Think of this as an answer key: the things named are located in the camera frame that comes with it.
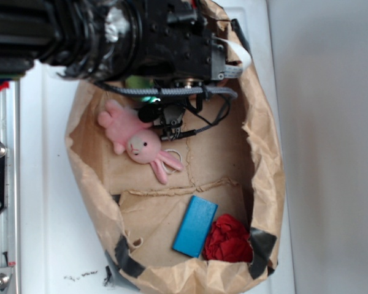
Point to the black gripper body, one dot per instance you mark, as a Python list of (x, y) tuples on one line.
[(175, 43)]

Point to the green plush animal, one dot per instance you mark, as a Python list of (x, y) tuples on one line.
[(138, 82)]

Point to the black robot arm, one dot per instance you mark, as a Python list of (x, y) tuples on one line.
[(109, 40)]

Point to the pink plush bunny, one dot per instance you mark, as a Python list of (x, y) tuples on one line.
[(129, 134)]

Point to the brown paper bag tray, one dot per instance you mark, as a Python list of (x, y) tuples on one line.
[(236, 164)]

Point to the blue rectangular block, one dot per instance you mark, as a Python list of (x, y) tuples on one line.
[(195, 227)]

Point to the red crumpled paper ball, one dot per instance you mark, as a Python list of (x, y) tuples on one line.
[(228, 241)]

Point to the aluminium frame rail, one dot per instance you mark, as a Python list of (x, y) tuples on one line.
[(9, 190)]

